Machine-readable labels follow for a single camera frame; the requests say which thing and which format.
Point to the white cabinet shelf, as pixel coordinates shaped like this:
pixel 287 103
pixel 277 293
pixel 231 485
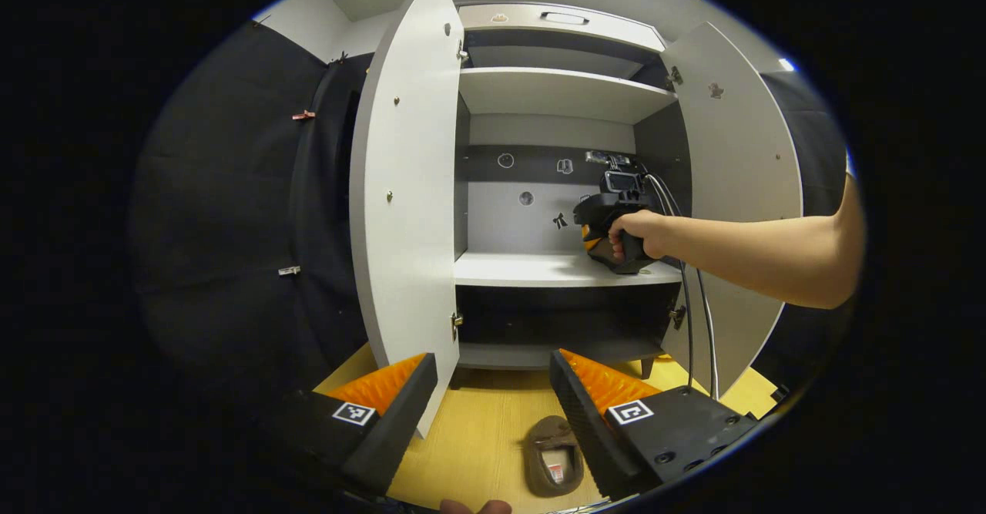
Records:
pixel 531 267
pixel 555 90

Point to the white cabinet drawer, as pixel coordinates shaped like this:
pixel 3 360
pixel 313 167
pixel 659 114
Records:
pixel 508 17

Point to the small black clip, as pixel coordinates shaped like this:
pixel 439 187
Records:
pixel 337 58

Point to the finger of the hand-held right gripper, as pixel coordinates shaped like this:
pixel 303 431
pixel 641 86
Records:
pixel 589 240

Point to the ceiling light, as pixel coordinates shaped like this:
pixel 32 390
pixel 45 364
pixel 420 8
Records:
pixel 786 63

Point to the black backdrop cloth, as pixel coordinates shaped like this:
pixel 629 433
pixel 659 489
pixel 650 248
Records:
pixel 223 213
pixel 809 129

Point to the white shoe cabinet door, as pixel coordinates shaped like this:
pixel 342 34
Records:
pixel 739 152
pixel 408 190

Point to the red clip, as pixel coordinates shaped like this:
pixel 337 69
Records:
pixel 303 115

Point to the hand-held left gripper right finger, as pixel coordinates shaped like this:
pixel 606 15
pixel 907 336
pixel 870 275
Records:
pixel 585 429

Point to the silver clip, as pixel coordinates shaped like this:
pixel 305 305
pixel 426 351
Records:
pixel 289 270

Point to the brown shoe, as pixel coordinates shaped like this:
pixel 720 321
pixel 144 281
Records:
pixel 553 456

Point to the white shoe cabinet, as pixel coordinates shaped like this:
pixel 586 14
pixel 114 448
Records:
pixel 531 221

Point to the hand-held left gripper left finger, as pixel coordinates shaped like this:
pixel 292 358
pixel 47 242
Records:
pixel 397 421

